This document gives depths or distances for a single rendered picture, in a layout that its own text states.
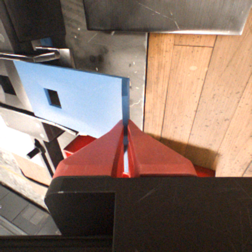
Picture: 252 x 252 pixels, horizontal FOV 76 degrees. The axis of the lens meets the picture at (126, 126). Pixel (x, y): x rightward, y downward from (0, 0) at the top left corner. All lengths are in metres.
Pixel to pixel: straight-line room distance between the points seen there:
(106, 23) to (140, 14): 0.04
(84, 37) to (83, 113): 0.12
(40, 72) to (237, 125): 0.23
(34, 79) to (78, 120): 0.06
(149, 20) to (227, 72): 0.10
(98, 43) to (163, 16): 0.10
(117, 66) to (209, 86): 0.12
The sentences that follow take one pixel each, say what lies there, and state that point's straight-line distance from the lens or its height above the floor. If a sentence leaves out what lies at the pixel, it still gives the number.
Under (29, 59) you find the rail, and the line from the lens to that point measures 0.20.
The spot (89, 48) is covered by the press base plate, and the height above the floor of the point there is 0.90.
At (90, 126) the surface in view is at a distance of 0.17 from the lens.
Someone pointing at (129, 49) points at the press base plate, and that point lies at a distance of 0.23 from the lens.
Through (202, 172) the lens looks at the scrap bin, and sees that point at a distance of 0.28.
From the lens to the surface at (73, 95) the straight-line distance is 0.17.
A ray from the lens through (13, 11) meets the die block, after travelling 0.23.
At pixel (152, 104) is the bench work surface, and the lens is 0.24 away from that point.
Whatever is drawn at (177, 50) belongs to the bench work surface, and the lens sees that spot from 0.21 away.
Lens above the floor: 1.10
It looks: 47 degrees down
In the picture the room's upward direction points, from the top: 142 degrees counter-clockwise
